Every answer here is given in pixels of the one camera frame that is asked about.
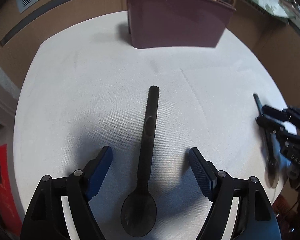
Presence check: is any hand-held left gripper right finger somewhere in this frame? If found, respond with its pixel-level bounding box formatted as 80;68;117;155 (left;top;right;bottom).
188;147;282;240

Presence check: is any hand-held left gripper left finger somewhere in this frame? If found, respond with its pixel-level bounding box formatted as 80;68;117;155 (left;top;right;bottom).
19;145;113;240

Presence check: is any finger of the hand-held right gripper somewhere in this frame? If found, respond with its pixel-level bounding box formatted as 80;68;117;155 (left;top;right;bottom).
262;104;291;117
256;116;297;134

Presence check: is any black translucent plastic spoon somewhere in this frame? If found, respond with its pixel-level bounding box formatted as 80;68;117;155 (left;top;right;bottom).
253;93;280;188
121;86;160;237

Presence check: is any maroon plastic utensil container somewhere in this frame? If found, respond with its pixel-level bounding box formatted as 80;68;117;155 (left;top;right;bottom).
125;0;237;49

